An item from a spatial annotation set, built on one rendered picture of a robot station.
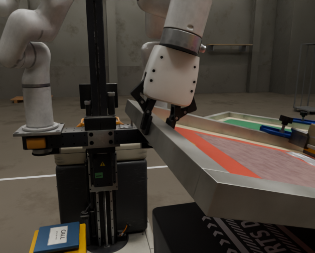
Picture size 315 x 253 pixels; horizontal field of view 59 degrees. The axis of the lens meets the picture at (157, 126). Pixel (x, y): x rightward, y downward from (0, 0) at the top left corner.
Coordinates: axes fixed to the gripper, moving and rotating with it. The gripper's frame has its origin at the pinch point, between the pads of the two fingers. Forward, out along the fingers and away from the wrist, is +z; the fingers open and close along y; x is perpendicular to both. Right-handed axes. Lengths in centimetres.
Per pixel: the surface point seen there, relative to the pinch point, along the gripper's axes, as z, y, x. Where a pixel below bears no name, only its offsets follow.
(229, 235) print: 24.4, -27.7, -3.8
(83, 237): 33.8, 7.5, -11.9
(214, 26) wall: -254, -431, -982
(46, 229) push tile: 34.5, 16.4, -15.3
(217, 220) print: 24.4, -27.9, -10.9
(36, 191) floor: 140, 34, -246
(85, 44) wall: -57, 18, -1006
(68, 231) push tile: 33.1, 11.3, -13.1
